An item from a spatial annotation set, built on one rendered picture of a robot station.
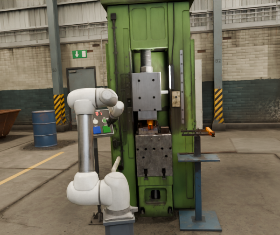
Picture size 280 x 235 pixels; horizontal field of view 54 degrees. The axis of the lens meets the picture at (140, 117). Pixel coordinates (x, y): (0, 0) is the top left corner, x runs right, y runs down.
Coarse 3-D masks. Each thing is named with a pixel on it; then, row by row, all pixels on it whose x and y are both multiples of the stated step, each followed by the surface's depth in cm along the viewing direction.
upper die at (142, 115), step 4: (140, 112) 291; (144, 112) 291; (148, 112) 291; (152, 112) 290; (156, 112) 290; (140, 116) 291; (144, 116) 291; (148, 116) 291; (152, 116) 291; (156, 116) 291
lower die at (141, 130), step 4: (144, 124) 312; (148, 124) 303; (152, 124) 302; (156, 124) 306; (140, 128) 293; (144, 128) 293; (148, 128) 292; (152, 128) 292; (156, 128) 292; (140, 132) 293; (144, 132) 293; (148, 132) 293; (152, 132) 293; (156, 132) 293
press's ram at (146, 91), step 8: (152, 72) 286; (160, 72) 285; (136, 80) 287; (144, 80) 287; (152, 80) 287; (160, 80) 286; (136, 88) 288; (144, 88) 288; (152, 88) 287; (160, 88) 287; (136, 96) 289; (144, 96) 289; (152, 96) 288; (160, 96) 288; (136, 104) 290; (144, 104) 290; (152, 104) 289; (160, 104) 289
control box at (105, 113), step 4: (96, 112) 283; (100, 112) 284; (104, 112) 286; (108, 112) 287; (76, 116) 280; (96, 116) 281; (100, 116) 283; (104, 116) 284; (108, 116) 286; (100, 120) 281; (108, 120) 284; (96, 124) 277; (100, 124) 279; (104, 124) 280; (100, 128) 277; (112, 128) 281; (108, 132) 278; (112, 132) 279; (96, 136) 275; (100, 136) 278; (104, 136) 280; (108, 136) 283
